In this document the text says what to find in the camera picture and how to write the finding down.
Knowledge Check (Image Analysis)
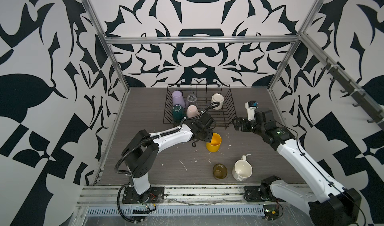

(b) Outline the green circuit board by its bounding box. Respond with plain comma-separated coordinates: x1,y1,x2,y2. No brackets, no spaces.
263,205,284,222

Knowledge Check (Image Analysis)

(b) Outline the black wire dish rack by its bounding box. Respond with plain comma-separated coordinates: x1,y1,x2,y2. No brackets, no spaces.
162,81,239,129

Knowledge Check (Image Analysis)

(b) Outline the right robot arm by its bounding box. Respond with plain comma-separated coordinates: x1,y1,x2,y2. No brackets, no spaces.
233,108,362,226

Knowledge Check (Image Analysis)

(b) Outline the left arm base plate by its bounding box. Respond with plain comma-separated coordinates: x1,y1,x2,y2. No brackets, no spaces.
122,187,165,204

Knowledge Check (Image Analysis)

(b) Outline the clear glass tumbler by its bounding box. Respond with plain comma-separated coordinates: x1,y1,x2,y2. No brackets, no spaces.
186,92,198,108

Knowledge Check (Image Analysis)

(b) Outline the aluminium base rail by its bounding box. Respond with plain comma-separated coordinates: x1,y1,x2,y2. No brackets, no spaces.
74,182,331,207

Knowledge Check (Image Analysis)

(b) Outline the aluminium frame crossbar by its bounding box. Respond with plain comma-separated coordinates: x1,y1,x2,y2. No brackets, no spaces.
105,35,298,44

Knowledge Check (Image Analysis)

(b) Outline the lavender plastic cup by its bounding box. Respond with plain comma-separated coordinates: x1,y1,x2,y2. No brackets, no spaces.
172,90,186,108

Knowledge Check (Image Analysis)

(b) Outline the white slotted cable duct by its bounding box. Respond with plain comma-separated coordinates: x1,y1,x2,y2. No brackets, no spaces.
86,205,265,217

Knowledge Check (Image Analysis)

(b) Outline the olive green glass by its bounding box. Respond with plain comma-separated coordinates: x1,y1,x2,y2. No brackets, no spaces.
213,164,228,180

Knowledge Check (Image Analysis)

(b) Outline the dark green mug white inside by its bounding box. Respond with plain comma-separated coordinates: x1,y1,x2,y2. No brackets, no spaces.
172,104,187,124

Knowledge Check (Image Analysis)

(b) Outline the grey wall hook rail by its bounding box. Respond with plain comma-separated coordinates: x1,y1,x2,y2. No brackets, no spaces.
321,58,384,131

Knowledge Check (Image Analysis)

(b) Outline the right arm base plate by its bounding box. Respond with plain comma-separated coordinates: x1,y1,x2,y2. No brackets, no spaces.
244,185,285,203

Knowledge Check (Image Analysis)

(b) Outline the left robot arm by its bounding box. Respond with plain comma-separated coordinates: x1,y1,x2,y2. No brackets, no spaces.
114,112,216,197

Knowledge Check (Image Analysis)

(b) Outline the cream white mug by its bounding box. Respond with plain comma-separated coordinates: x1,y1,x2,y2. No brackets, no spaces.
232,155,253,182

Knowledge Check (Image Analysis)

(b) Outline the cream mug pink handle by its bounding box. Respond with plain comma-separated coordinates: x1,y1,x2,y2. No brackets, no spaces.
186,105,200,119

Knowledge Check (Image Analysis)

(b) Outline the white mug red inside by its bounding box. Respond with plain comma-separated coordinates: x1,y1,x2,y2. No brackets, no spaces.
211,93,225,110

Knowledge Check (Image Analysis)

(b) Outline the yellow mug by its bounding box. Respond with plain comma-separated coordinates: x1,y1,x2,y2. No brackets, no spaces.
206,133,222,153

